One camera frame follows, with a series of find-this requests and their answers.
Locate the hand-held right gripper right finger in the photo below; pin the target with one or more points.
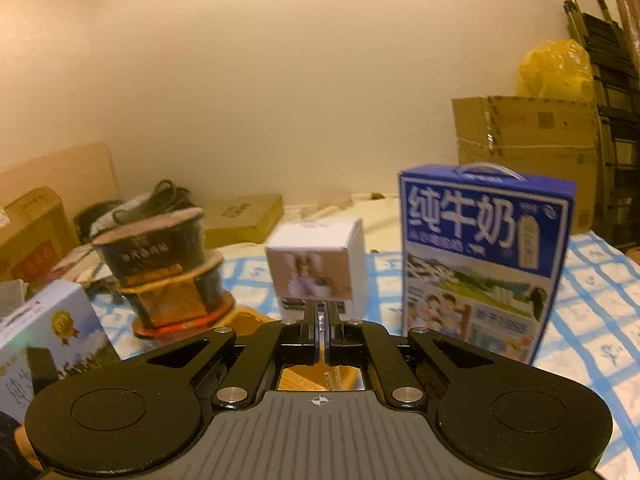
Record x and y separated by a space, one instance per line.
334 330

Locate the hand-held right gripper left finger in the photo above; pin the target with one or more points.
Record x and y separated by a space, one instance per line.
310 327

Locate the small white carton box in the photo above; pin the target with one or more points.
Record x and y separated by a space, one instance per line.
315 270

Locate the red label instant rice bowl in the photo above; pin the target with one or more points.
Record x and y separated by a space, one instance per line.
195 317

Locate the flat cardboard box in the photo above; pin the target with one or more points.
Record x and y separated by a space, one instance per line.
240 217

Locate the yellow label instant rice bowl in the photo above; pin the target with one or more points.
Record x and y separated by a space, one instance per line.
170 290

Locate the blue milk carton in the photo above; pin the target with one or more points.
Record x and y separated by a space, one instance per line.
475 260

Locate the black instant rice bowl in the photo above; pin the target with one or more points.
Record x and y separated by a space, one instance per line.
150 245

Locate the blue checked tablecloth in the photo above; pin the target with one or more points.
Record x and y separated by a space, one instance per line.
580 300

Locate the open cardboard box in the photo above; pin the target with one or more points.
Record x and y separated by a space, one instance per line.
530 160

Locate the meadow print milk carton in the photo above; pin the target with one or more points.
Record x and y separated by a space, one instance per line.
50 340

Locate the red label cardboard box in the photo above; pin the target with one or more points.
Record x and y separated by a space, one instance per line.
35 235

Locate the yellow plastic bag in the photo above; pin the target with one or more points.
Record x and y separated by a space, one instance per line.
555 70

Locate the dark folding ladder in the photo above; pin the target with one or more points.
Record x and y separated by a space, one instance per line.
615 110

